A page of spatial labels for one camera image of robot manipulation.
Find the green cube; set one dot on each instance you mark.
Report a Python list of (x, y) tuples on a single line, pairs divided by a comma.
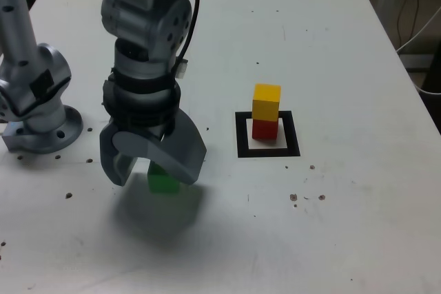
[(162, 184)]

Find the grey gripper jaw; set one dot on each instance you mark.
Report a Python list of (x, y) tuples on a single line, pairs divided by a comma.
[(182, 156)]

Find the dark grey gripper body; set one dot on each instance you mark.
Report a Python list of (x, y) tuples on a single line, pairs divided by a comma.
[(144, 129)]

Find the yellow cube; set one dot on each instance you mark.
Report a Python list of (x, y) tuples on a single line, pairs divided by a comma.
[(265, 104)]

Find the red cube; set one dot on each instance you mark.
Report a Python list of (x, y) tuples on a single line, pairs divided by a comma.
[(264, 130)]

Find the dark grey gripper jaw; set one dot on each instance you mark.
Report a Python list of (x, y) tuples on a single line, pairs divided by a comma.
[(108, 156)]

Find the black tape square outline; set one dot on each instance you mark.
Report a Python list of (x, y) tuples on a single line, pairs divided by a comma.
[(241, 135)]

